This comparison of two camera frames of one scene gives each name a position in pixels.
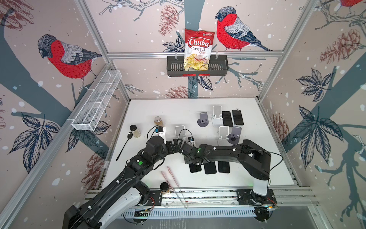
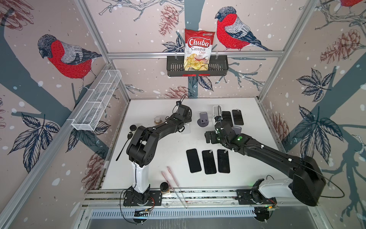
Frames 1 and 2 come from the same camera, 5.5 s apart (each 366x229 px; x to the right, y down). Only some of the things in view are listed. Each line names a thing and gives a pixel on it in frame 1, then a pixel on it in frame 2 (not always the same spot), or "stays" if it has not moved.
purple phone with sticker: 224,167 stays
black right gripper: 187,161 -> 211,134
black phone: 227,118 stays
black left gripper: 172,150 -> 188,118
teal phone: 238,117 stays
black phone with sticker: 210,168 stays
